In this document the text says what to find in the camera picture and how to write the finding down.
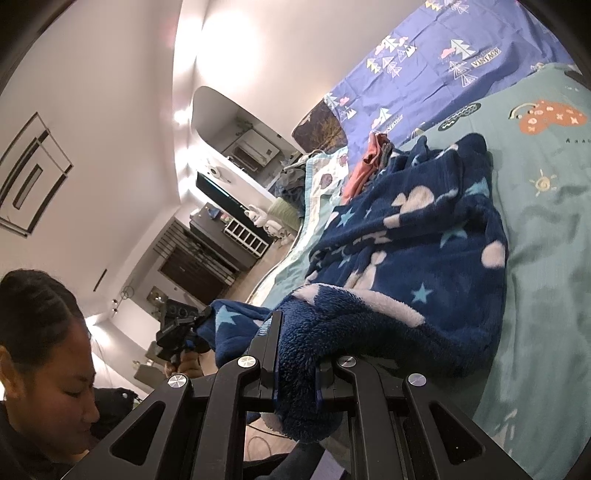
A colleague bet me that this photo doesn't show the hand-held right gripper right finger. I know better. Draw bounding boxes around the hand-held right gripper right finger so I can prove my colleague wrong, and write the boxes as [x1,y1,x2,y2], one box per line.
[315,354,532,480]

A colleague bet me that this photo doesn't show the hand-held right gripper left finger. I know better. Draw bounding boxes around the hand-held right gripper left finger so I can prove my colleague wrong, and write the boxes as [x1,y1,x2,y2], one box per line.
[60,311,284,480]

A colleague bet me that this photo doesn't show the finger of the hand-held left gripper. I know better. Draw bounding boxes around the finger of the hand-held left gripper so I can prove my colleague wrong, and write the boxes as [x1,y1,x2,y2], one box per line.
[191,305,215,330]

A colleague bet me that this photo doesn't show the navy star-print fleece onesie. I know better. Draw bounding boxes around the navy star-print fleece onesie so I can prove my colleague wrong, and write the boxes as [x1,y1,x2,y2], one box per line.
[196,133,509,441]

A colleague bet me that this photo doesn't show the pile of denim clothes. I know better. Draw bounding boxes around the pile of denim clothes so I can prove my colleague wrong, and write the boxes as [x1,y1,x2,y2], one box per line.
[270,150,324,204]

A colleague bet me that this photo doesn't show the folded coral clothes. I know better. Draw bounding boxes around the folded coral clothes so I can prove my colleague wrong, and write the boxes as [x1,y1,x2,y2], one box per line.
[341,131,395,206]

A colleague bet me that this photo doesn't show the person's left hand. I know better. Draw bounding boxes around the person's left hand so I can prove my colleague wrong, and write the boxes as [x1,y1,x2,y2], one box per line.
[164,352,204,379]

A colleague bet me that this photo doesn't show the dark cabinet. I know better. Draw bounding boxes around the dark cabinet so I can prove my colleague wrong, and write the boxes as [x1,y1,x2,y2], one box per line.
[189,206,241,273]

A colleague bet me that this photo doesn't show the white rack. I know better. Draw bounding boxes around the white rack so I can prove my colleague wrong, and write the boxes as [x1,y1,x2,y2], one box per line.
[224,217,269,257]

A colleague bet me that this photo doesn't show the white rabbit figurine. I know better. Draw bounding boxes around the white rabbit figurine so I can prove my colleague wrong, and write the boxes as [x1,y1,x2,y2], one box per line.
[245,203,291,245]

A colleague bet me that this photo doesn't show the green cushion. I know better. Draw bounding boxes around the green cushion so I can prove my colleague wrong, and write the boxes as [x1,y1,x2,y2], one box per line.
[267,198,301,222]

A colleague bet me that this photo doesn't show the person's head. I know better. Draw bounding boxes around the person's head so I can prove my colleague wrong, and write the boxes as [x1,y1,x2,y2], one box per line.
[0,270,102,467]

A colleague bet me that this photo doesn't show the dark patterned cushion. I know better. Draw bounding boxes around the dark patterned cushion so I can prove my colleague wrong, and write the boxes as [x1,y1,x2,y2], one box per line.
[292,99,347,153]

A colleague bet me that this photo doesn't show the teal printed quilt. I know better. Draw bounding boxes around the teal printed quilt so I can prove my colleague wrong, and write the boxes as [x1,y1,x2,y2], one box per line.
[252,62,591,480]

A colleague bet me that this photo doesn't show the purple tree-print sheet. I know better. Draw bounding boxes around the purple tree-print sheet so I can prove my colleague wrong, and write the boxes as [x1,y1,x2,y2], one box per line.
[323,0,585,155]

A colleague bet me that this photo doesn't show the white wall cabinet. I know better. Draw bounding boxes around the white wall cabinet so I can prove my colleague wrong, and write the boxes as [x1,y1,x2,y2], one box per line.
[222,129,282,169]

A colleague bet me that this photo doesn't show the black line wall art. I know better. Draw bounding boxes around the black line wall art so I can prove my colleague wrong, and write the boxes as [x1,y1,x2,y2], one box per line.
[0,112,75,238]

